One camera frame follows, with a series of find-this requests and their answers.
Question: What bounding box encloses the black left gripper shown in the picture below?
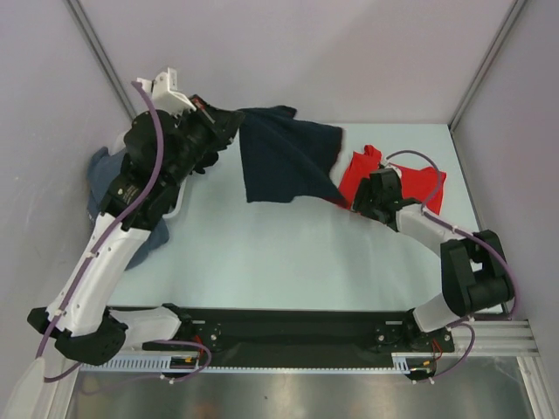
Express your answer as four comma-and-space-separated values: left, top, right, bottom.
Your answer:
162, 93, 244, 189

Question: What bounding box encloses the navy tank top red trim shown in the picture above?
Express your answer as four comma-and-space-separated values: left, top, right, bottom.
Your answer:
239, 106, 347, 206

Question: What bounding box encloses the grey-blue tank top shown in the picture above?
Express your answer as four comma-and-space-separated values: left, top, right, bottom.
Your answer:
86, 147, 169, 271

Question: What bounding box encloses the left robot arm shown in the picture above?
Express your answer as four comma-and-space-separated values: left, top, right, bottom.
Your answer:
27, 95, 245, 366

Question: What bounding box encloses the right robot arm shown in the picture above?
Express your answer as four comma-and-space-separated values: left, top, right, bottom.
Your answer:
351, 168, 515, 350

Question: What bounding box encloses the white plastic laundry bin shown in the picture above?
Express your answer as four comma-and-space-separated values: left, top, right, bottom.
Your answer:
109, 132, 186, 220

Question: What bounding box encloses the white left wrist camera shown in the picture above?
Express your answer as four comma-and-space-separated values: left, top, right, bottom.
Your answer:
136, 67, 196, 116

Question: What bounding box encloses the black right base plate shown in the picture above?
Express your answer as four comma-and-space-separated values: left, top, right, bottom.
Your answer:
372, 321, 455, 354

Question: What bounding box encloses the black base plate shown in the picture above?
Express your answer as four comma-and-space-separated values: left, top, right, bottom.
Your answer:
142, 304, 221, 353
372, 321, 455, 354

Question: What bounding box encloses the left aluminium corner post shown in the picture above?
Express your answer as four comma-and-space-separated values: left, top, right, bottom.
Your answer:
62, 0, 137, 121

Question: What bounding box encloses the aluminium corner post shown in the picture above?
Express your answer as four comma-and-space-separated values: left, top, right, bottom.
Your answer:
62, 0, 137, 121
447, 0, 530, 134

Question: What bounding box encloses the grey slotted cable duct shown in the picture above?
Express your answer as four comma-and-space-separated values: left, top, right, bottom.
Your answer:
80, 352, 464, 374

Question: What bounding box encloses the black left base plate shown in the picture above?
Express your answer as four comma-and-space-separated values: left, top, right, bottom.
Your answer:
142, 304, 221, 353

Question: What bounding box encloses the aluminium frame rail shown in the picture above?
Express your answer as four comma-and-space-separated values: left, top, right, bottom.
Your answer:
60, 318, 542, 357

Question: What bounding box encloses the right aluminium corner post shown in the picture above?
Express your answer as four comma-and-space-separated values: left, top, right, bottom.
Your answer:
447, 0, 530, 134

